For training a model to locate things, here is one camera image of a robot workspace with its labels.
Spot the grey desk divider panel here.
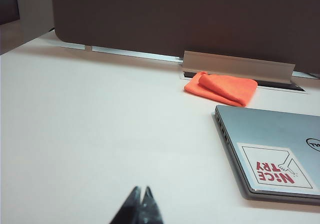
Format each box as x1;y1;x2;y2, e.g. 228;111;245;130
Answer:
51;0;320;79

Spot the silver Dell laptop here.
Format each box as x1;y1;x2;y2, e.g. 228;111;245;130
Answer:
214;105;320;207

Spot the white Nice Try sticker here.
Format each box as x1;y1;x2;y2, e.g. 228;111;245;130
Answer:
236;142;320;191

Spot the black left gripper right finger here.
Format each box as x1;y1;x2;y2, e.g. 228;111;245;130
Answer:
139;186;165;224

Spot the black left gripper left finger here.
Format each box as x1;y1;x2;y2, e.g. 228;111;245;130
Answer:
108;186;143;224

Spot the white cable tray flap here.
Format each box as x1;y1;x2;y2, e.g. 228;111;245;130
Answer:
183;50;296;84

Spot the orange rag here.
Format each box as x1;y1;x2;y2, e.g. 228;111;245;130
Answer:
184;71;259;108

